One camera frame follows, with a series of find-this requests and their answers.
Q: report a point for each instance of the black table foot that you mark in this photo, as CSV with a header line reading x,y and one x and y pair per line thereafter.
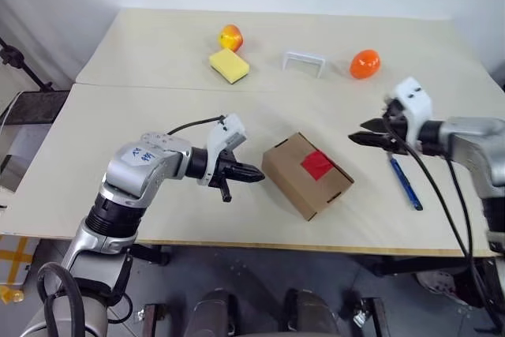
x,y
375,317
152,321

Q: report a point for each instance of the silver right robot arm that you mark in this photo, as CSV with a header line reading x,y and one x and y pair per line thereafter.
x,y
469,135

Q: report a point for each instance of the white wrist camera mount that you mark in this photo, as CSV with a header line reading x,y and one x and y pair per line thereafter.
x,y
230,132
414,96

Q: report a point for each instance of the cardboard box with yellow tape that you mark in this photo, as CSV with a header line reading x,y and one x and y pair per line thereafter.
x,y
16,258

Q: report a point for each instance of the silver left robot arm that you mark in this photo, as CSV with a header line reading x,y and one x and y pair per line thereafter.
x,y
130,171

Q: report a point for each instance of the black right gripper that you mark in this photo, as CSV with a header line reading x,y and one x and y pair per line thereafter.
x,y
398,128

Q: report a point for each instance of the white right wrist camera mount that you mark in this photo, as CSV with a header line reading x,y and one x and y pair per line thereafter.
x,y
414,96

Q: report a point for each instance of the white rectangular frame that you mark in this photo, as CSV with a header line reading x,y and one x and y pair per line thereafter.
x,y
322,66

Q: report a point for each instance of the dark rounded shape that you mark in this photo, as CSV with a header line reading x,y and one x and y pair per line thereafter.
x,y
315,313
213,313

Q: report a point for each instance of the yellow sponge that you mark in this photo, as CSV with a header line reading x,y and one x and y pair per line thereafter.
x,y
229,64

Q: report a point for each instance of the orange plastic fruit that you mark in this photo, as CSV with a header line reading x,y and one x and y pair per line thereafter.
x,y
365,64

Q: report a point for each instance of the pink white patterned bag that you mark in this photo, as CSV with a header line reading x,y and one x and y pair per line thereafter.
x,y
438,281

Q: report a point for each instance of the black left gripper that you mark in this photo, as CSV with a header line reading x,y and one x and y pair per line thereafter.
x,y
220,169

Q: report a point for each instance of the small yellow object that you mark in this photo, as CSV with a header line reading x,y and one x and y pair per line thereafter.
x,y
12,295

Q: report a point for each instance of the blue pen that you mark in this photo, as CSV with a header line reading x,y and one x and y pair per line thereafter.
x,y
404,183

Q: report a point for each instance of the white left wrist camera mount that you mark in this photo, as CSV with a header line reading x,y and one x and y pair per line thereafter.
x,y
230,132

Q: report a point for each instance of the black table frame bar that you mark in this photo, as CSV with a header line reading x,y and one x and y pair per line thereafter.
x,y
394,266
154,254

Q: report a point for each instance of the black tripod stand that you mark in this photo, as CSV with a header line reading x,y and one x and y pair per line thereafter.
x,y
8,57

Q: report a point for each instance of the brown cardboard box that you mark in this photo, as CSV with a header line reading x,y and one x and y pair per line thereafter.
x,y
288,171

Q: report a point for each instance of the red tape piece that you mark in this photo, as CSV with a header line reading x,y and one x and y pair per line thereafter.
x,y
315,165

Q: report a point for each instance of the dark speckled platform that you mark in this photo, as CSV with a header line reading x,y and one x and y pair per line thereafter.
x,y
35,106

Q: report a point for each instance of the yellow red apple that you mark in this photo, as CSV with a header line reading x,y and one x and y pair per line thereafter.
x,y
230,37

